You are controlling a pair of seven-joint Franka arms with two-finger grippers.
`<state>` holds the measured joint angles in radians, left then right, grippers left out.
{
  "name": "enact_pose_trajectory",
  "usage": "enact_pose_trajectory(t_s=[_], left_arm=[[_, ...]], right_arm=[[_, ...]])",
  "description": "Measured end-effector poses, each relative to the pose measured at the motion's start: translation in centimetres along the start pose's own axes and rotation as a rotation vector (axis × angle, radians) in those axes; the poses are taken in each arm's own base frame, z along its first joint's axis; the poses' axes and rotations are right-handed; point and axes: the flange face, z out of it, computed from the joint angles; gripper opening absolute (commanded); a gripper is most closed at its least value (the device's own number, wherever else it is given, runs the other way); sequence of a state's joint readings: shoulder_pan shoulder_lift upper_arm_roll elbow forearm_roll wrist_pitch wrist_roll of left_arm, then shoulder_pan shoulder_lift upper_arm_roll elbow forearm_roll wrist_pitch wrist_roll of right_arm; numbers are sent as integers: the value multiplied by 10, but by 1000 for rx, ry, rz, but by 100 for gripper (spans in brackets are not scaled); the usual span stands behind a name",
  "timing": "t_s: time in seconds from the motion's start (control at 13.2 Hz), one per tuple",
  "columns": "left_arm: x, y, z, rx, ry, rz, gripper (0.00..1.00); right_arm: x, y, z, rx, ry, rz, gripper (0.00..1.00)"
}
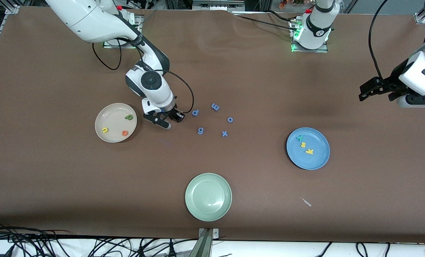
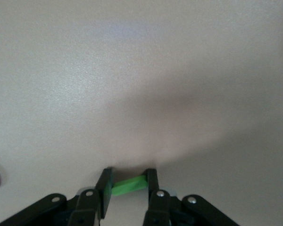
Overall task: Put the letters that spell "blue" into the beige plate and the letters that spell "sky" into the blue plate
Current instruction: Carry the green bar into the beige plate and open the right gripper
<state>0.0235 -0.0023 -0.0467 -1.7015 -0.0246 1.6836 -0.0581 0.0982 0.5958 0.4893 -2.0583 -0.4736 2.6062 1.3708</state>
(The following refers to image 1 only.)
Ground orange artificial flowers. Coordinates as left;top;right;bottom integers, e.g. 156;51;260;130
278;0;307;8

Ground grey metal camera bracket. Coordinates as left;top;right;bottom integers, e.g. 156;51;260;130
198;228;219;257

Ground pale green round plate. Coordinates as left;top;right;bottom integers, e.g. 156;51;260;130
185;173;232;222

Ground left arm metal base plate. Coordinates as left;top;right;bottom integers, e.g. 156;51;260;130
290;18;329;54

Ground beige brown round plate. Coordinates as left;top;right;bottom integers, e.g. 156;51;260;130
94;103;138;143

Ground brown table cover sheet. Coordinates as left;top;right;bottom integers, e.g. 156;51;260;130
0;5;425;243

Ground grey metal box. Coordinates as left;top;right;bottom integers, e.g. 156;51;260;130
193;0;245;10

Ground blue round plate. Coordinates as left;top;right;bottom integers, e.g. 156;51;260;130
286;127;331;170

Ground black base power cable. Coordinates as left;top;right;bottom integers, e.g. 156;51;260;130
233;14;297;32
265;10;301;24

